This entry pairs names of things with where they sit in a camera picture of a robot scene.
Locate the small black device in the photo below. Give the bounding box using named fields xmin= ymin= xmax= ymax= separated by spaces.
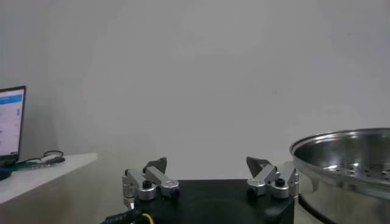
xmin=45 ymin=156 xmax=66 ymax=165

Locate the white side table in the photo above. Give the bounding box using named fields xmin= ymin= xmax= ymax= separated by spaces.
xmin=0 ymin=152 xmax=98 ymax=224

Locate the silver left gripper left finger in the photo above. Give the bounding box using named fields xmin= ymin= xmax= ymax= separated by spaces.
xmin=121 ymin=156 xmax=181 ymax=211

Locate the black looped cable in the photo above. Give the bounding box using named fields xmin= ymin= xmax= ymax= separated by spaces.
xmin=41 ymin=150 xmax=65 ymax=159

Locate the black laptop with lit screen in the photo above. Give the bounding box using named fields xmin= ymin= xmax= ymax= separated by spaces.
xmin=0 ymin=85 xmax=27 ymax=167

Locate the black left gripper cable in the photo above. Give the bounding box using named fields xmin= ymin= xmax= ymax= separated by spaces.
xmin=100 ymin=208 xmax=155 ymax=224

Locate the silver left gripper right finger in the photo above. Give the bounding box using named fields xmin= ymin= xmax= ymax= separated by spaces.
xmin=246 ymin=156 xmax=300 ymax=200

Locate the stainless steel steamer basket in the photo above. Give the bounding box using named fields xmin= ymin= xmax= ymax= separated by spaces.
xmin=289 ymin=127 xmax=390 ymax=224

